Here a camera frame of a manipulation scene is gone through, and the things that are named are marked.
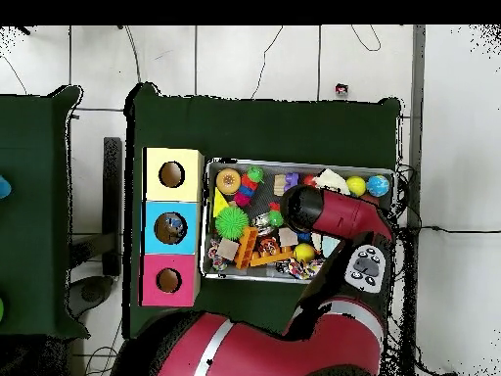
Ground cream knitted cloth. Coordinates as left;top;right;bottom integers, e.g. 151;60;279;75
312;167;351;196

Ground wooden box with three holes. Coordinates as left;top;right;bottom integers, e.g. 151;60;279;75
138;147;205;307

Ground plain green spiky ball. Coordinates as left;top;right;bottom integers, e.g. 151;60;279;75
214;206;251;241

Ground yellow toy cheese wedge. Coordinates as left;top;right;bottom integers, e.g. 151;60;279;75
212;186;230;218

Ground toy burger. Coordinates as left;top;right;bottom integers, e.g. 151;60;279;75
215;167;242;196

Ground orange plastic toy block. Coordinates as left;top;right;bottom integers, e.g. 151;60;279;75
235;225;259;270

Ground plain wooden rectangular block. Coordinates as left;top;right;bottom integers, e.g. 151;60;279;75
278;227;299;247

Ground plain wooden cube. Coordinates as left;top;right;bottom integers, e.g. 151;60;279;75
216;238;241;262

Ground dark green table cloth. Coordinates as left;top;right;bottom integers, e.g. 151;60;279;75
123;82;402;340

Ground yellow ball toy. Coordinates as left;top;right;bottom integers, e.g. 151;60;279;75
345;175;368;197

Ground globe print ball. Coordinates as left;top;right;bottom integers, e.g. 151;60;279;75
366;174;390;198

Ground black upright panel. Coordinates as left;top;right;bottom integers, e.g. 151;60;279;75
102;136;123;277

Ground dark green side table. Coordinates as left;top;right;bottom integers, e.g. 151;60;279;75
0;85;91;338

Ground wire mesh bin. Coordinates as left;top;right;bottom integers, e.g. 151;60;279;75
200;158;395;289

